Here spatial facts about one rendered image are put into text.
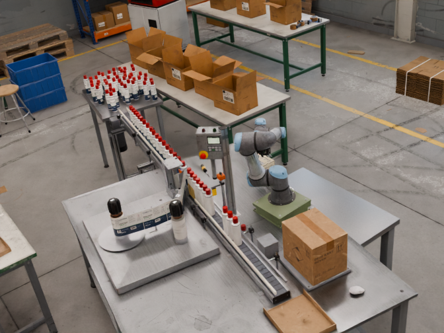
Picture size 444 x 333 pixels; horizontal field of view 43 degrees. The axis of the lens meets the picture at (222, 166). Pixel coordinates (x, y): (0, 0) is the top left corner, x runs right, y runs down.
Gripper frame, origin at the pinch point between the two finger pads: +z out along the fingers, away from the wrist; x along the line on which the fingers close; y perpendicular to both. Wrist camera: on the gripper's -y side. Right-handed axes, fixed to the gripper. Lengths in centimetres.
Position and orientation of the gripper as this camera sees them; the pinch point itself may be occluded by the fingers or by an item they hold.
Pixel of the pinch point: (261, 162)
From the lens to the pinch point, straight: 403.8
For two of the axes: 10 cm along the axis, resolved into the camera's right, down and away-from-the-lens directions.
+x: 8.0, -3.8, 4.6
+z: 0.9, 8.4, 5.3
